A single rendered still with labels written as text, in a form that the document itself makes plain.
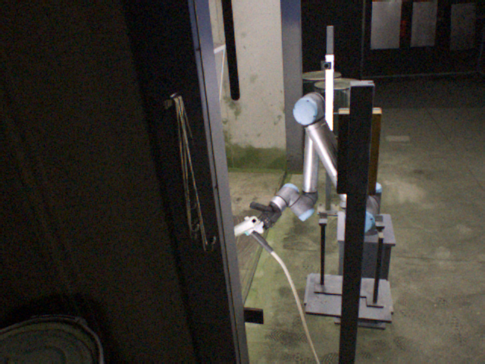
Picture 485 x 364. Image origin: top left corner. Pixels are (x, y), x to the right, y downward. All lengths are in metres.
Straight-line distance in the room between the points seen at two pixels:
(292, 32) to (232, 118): 1.13
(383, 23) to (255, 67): 5.07
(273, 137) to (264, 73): 0.72
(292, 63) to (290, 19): 0.42
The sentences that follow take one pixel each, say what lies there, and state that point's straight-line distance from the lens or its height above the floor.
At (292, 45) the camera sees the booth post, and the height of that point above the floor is 1.44.
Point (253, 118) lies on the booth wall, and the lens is 4.24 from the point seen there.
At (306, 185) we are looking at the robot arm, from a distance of 2.13.
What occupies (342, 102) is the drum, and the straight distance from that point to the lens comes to 4.58.
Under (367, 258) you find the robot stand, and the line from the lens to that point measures 2.22.
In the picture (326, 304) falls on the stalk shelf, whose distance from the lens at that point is 1.53.
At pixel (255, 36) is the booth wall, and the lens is 4.06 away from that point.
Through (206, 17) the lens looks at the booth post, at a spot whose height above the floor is 1.82.
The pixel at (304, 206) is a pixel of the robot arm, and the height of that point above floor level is 0.83.
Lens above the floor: 1.85
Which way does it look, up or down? 26 degrees down
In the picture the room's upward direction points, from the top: 6 degrees counter-clockwise
